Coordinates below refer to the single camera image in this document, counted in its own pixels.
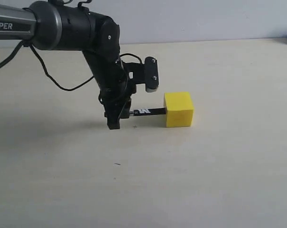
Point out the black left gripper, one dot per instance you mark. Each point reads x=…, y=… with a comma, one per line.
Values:
x=115, y=86

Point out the yellow foam cube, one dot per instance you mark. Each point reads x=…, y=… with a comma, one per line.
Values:
x=179, y=109

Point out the grey black Piper left arm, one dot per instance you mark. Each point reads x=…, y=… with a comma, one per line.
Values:
x=54, y=25

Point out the black white whiteboard marker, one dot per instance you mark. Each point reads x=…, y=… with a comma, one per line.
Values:
x=148, y=112

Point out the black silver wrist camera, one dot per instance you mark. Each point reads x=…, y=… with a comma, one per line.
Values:
x=144, y=73

